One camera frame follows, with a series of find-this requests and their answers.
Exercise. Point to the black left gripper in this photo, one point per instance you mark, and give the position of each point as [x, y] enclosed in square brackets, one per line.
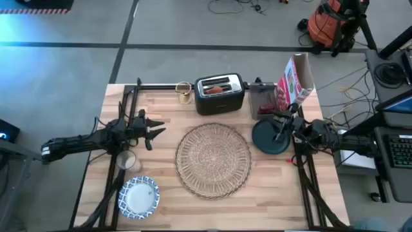
[139, 125]

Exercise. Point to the grey metal stand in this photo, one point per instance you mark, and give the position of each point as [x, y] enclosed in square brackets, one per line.
[16, 151]

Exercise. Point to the clear glass with white rice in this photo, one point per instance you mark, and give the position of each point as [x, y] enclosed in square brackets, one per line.
[127, 160]

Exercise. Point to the blue white patterned paper bowl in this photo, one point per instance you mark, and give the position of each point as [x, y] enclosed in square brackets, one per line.
[139, 198]

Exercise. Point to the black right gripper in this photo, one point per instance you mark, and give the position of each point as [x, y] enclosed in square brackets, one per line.
[297, 124]

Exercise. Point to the orange shop vacuum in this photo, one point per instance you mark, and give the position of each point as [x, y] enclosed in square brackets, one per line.
[322, 29]

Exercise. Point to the blue lit screen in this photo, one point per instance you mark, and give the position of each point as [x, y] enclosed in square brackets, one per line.
[399, 106]

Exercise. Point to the grey side desk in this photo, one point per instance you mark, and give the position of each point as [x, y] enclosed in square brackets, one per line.
[373, 64]

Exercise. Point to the black two-slot toaster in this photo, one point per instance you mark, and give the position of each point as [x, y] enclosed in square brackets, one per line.
[220, 103]

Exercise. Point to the dark teal plate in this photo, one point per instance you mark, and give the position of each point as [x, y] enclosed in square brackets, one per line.
[265, 138]

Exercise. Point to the white paper sheet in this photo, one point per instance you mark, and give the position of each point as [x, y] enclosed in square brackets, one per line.
[357, 159]

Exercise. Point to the person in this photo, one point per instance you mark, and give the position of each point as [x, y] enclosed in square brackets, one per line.
[370, 225]

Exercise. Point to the black device with blue light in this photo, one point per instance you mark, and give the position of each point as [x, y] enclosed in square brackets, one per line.
[8, 130]

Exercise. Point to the black mat with striped edge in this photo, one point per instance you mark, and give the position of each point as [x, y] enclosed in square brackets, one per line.
[48, 4]

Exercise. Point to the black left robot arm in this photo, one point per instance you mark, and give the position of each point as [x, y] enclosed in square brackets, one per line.
[71, 145]

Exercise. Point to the round woven straw placemat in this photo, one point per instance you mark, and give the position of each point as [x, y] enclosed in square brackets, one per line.
[212, 161]

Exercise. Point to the black tripod stand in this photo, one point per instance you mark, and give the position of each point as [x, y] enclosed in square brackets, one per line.
[367, 29]

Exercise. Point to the grey plastic bin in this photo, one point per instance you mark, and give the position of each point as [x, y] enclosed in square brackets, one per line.
[257, 95]

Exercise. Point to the laptop with green-lit keyboard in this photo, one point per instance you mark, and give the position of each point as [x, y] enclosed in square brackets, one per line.
[400, 151]

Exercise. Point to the red white cereal box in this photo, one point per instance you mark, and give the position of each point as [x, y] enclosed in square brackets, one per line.
[289, 87]

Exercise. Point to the red clip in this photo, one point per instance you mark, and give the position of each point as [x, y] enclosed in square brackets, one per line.
[291, 161]

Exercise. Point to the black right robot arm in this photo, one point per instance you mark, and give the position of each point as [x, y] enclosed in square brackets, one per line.
[354, 143]

